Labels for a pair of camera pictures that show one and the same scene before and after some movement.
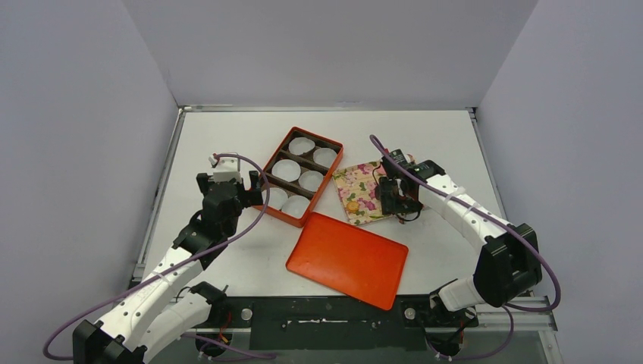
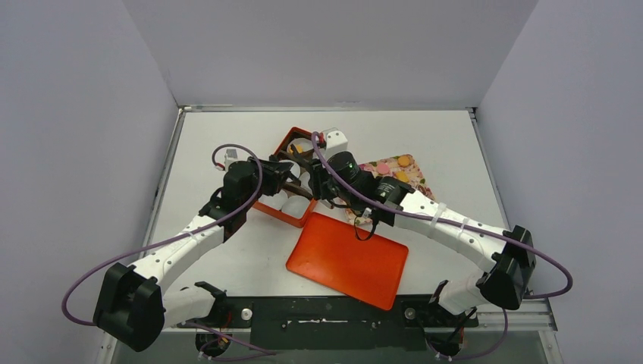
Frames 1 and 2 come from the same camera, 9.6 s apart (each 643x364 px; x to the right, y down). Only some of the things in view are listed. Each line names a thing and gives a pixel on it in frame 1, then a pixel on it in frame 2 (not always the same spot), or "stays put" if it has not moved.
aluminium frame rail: (327, 108) stays put
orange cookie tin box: (299, 174) stays put
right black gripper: (394, 196) → (316, 182)
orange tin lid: (360, 262) stays put
